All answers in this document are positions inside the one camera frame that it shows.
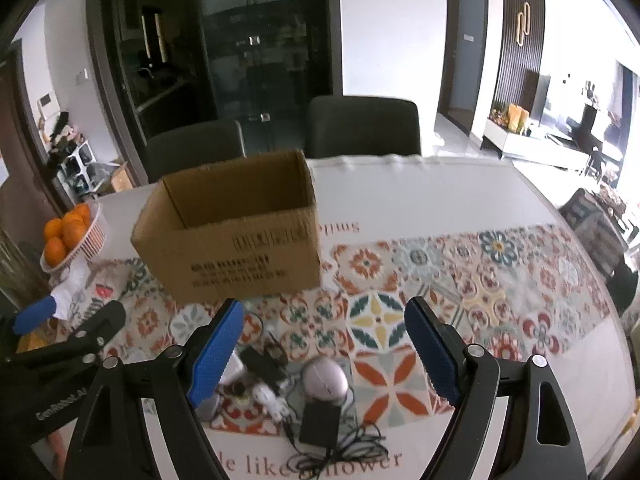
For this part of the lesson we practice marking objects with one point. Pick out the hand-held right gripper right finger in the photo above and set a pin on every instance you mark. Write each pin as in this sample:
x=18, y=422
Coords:
x=432, y=360

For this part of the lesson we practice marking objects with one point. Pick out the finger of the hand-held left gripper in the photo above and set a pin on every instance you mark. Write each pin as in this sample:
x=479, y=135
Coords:
x=100, y=322
x=32, y=314

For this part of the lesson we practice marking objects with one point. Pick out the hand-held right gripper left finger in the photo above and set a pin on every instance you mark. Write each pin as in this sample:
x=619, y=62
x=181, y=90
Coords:
x=215, y=360

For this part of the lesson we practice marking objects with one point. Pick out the white and grey small device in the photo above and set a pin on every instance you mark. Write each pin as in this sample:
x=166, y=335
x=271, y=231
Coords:
x=232, y=367

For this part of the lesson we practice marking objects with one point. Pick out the black charger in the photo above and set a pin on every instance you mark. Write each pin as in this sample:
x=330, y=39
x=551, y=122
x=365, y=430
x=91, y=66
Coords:
x=262, y=365

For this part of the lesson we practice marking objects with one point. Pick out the white plug charger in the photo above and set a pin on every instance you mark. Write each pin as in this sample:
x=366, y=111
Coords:
x=270, y=400

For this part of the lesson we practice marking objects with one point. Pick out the brown cardboard box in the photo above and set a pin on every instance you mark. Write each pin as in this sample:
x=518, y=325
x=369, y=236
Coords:
x=225, y=260

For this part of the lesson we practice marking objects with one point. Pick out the white items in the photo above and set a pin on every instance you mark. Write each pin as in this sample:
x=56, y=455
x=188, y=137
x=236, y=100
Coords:
x=325, y=380

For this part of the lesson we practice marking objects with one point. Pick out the brown wooden board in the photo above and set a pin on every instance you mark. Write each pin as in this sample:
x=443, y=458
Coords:
x=31, y=342

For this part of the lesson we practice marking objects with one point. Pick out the floral fabric tissue pouch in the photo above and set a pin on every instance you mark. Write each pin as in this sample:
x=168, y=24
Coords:
x=102, y=280

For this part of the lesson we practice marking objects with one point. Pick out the white crumpled tissue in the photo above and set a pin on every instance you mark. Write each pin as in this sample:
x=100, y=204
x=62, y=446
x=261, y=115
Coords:
x=70, y=290

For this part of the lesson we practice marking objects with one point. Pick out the pile of oranges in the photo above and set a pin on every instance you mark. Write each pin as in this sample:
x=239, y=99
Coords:
x=54, y=250

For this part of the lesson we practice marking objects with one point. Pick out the white plastic fruit basket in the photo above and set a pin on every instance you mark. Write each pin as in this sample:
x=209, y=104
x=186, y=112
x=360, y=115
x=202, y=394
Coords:
x=89, y=242

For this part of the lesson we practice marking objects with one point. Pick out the small cardboard box on floor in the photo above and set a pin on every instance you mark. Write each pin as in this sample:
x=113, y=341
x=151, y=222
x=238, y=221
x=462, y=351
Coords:
x=120, y=177

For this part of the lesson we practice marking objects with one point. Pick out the brown wooden door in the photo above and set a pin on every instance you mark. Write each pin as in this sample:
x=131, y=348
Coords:
x=20, y=160

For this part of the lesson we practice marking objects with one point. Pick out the white cluttered shelf rack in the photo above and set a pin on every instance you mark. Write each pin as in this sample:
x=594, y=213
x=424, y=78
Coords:
x=75, y=162

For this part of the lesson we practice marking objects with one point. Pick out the dark grey dining chair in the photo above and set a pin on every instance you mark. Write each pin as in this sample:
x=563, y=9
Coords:
x=362, y=127
x=195, y=152

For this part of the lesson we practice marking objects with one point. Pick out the patterned dark cushion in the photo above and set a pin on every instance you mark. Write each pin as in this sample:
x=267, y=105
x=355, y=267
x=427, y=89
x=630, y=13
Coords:
x=592, y=225

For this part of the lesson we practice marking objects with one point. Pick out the white television cabinet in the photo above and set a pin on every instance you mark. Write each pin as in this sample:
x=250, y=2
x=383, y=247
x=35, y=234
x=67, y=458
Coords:
x=530, y=145

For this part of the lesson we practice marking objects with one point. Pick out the pink flower arrangement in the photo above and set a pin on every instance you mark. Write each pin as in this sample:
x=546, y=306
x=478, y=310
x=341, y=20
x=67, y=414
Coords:
x=615, y=196

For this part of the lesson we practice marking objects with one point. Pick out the yellow bags and flowers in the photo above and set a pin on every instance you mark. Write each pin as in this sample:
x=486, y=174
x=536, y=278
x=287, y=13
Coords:
x=515, y=117

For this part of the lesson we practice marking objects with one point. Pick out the black television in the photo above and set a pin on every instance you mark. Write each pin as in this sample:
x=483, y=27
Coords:
x=541, y=97

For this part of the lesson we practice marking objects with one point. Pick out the dark glass sliding door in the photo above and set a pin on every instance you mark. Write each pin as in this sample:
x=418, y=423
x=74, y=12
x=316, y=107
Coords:
x=260, y=60

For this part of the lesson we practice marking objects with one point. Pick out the dark hallway door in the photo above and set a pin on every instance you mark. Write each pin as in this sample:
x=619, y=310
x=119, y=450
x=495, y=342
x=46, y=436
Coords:
x=465, y=50

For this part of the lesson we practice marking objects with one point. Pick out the white wall intercom panel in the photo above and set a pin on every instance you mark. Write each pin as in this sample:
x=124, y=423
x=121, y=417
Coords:
x=47, y=106

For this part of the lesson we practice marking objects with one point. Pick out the white light switch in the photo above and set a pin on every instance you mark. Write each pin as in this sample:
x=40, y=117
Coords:
x=81, y=76

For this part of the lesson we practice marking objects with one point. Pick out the dark slatted wall panel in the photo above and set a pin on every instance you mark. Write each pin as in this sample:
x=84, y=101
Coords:
x=520, y=20

